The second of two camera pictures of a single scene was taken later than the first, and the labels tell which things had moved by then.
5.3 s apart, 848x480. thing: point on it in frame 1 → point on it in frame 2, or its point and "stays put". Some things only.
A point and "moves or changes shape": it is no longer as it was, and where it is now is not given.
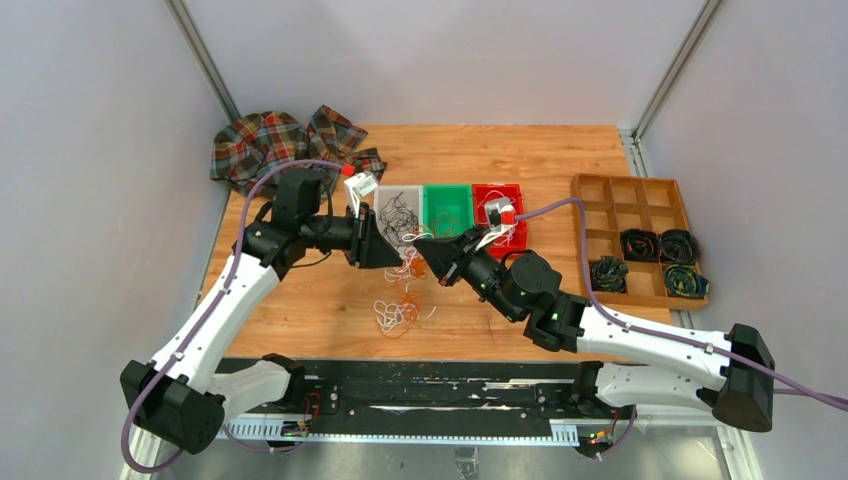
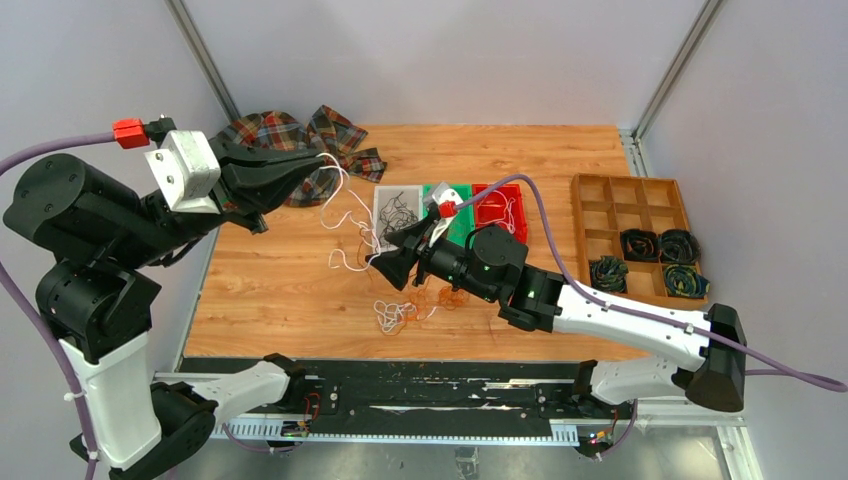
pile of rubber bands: [396, 319] moves or changes shape
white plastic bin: [399, 210] stays put
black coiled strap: [640, 245] stays put
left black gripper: [367, 245] → [247, 189]
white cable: [411, 238] moves or changes shape
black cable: [397, 219] stays put
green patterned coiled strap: [683, 280] stays put
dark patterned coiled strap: [608, 274] stays put
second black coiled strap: [677, 246] stays put
